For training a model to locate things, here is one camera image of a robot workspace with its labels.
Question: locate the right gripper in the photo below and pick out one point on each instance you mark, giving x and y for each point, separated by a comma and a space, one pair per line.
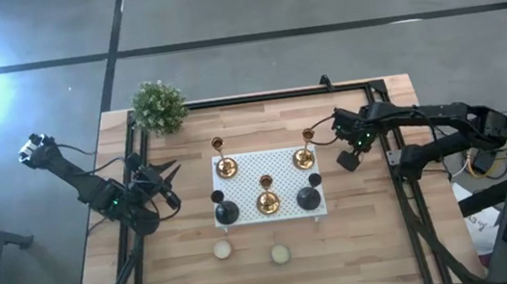
354, 132

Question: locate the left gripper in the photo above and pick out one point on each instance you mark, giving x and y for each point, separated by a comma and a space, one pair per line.
147, 181

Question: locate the gold candlestick holder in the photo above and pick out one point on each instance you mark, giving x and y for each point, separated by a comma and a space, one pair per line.
226, 168
303, 159
268, 203

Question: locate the black candlestick holder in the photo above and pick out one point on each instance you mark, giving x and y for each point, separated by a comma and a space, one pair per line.
227, 213
309, 199

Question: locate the orange floral candle tin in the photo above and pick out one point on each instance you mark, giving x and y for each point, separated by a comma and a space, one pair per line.
222, 249

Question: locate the blue-green floral candle tin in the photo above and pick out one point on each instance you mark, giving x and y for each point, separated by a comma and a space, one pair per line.
280, 254

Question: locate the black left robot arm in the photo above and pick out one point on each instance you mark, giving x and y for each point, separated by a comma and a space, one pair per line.
89, 188

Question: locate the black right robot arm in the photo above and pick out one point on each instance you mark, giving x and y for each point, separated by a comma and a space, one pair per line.
444, 114

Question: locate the green potted plant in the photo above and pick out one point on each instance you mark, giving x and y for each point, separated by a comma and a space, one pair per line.
158, 107

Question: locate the white perforated shelf riser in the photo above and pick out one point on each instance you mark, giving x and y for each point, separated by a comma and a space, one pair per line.
281, 173

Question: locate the black power adapter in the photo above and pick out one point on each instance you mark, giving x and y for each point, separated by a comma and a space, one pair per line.
483, 161

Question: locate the black stand bar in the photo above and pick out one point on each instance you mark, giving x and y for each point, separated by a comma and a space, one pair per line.
488, 198

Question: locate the white paper sheet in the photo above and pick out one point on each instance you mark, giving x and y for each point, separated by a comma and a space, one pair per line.
479, 226

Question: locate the grey metal bracket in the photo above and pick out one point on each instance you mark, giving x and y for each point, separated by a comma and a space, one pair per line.
393, 158

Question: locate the black aluminium table frame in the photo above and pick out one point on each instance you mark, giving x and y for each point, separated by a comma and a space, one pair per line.
277, 96

